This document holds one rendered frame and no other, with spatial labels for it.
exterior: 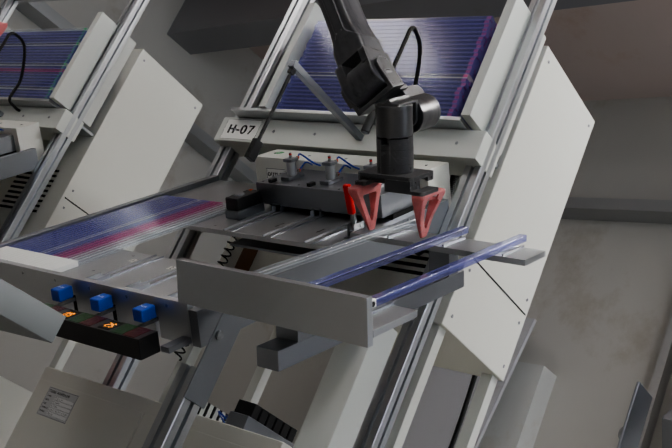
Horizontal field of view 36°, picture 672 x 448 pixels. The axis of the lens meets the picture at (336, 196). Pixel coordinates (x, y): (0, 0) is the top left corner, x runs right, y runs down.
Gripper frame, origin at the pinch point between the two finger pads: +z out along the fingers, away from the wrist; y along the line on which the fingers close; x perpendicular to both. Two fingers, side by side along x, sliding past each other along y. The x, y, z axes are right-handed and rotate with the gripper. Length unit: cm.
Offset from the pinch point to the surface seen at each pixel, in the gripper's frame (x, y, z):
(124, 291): 21.0, 40.8, 11.3
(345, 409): 18.9, -3.0, 22.5
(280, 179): -37, 55, 5
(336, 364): 15.1, 1.2, 17.8
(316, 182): -37, 45, 4
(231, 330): 19.0, 18.7, 14.6
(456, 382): -246, 136, 146
